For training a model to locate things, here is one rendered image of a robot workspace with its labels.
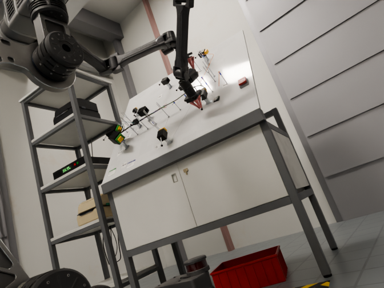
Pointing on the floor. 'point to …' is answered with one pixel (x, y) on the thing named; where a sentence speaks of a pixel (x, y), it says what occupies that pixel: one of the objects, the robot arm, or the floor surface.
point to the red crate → (252, 270)
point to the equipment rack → (98, 127)
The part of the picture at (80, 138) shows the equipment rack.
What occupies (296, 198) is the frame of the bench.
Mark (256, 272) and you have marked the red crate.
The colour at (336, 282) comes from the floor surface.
